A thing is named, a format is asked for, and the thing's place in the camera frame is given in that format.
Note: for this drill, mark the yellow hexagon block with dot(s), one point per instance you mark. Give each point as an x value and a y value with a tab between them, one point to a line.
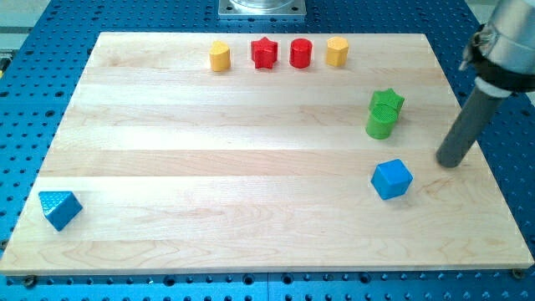
337	51

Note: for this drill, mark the light wooden board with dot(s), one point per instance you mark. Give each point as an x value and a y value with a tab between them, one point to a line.
181	169

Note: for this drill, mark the yellow half-round block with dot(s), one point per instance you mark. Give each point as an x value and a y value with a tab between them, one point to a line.
220	56

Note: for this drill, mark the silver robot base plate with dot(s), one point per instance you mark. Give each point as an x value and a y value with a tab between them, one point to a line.
262	9

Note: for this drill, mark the blue cube block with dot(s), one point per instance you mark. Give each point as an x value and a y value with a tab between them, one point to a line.
391	179

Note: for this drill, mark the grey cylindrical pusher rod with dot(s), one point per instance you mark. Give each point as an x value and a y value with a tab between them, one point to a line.
475	115

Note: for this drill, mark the blue triangle block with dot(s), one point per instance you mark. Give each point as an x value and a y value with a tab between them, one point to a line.
59	207

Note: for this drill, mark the green star block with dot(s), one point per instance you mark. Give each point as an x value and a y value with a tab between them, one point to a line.
387	97

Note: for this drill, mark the red cylinder block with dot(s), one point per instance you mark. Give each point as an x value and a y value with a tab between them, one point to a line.
300	53

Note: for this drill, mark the green cylinder block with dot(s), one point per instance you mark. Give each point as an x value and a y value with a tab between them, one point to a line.
381	122

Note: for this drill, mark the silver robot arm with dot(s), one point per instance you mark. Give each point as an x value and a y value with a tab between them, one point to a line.
502	50

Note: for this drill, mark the red star block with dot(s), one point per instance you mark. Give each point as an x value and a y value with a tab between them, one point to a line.
264	53

